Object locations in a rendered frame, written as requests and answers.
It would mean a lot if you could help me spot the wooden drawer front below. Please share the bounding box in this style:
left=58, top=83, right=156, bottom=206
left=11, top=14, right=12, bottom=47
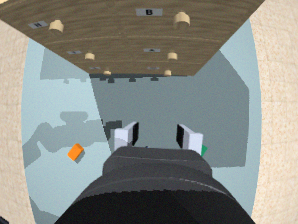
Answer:
left=0, top=0, right=120, bottom=42
left=74, top=61, right=138, bottom=75
left=127, top=36, right=221, bottom=62
left=136, top=61, right=202, bottom=77
left=113, top=0, right=257, bottom=39
left=45, top=36, right=131, bottom=62

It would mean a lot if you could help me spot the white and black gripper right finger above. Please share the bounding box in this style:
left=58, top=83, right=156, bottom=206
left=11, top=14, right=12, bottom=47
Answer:
left=176, top=124, right=203, bottom=155

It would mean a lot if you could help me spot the light wooden chest of drawers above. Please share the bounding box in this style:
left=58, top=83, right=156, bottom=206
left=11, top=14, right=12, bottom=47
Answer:
left=0, top=0, right=265, bottom=76

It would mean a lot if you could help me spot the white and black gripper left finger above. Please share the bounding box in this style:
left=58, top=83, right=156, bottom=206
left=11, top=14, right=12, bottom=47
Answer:
left=114, top=122, right=139, bottom=151

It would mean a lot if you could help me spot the orange rectangular block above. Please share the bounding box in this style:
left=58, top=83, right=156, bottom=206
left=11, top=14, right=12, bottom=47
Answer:
left=67, top=143, right=84, bottom=161

